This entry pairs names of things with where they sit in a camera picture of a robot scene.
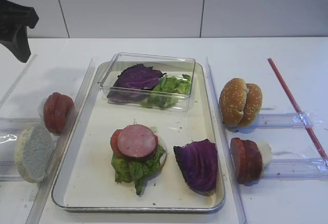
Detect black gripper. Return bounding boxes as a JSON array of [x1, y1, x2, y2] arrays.
[[1, 0, 39, 63]]

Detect clear plastic container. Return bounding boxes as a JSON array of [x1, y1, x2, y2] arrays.
[[98, 52, 196, 111]]

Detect purple cabbage leaf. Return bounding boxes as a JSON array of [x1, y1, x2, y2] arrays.
[[173, 139, 218, 192]]

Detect tomato slices left rack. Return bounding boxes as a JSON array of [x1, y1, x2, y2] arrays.
[[43, 92, 74, 134]]

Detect tomato slice on stack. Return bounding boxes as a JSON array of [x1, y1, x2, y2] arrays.
[[110, 129, 125, 158]]

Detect pink meat patty slice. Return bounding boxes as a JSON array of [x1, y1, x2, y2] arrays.
[[117, 124, 158, 159]]

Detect green lettuce in container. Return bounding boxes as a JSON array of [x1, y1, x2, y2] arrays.
[[140, 74, 192, 109]]

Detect green lettuce on stack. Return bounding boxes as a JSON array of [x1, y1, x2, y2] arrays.
[[111, 145, 165, 195]]

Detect clear rack upper left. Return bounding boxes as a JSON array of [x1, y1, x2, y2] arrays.
[[1, 118, 43, 132]]

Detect clear rack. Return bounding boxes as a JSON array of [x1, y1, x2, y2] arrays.
[[261, 158, 327, 179], [1, 118, 43, 132], [0, 161, 23, 181], [225, 113, 313, 129]]

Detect white bun half left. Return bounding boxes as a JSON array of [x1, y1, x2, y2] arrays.
[[14, 124, 55, 183]]

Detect purple cabbage leaves in container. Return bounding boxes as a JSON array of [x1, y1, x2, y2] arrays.
[[107, 64, 164, 103]]

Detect clear rack lower left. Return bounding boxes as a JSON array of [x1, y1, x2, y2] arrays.
[[0, 161, 23, 181]]

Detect metal baking tray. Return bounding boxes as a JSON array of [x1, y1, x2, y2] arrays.
[[52, 64, 225, 213]]

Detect bottom bun on tray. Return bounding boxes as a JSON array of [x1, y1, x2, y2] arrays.
[[149, 127, 168, 170]]

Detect sesame bun left piece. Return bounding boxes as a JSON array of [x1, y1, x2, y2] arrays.
[[219, 78, 248, 126]]

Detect sesame bun piece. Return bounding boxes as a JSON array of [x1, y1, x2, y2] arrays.
[[219, 78, 248, 126], [237, 84, 262, 127]]

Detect sesame bun right piece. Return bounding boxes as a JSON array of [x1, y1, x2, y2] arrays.
[[237, 84, 262, 127]]

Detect dark red sausage slice front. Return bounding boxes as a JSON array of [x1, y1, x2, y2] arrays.
[[230, 137, 247, 182]]

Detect dark red sausage slice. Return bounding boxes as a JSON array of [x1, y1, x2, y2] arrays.
[[230, 137, 247, 182], [243, 140, 263, 182]]

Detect red straw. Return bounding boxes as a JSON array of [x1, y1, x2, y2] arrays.
[[267, 58, 327, 160]]

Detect dark red sausage slice rear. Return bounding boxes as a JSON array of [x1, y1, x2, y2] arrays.
[[243, 140, 263, 182]]

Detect white onion piece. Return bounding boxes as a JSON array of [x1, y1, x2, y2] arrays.
[[257, 141, 273, 169]]

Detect clear rack upper right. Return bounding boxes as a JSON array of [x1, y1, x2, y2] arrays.
[[225, 113, 313, 129]]

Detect clear rack lower right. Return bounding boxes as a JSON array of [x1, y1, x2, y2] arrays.
[[261, 158, 327, 179]]

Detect clear plastic rail left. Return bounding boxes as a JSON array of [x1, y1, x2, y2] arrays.
[[26, 59, 95, 224]]

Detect clear plastic rail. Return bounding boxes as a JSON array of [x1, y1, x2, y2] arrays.
[[205, 56, 248, 223], [26, 59, 95, 224]]

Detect clear plastic rail right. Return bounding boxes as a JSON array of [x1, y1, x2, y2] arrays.
[[205, 56, 248, 223]]

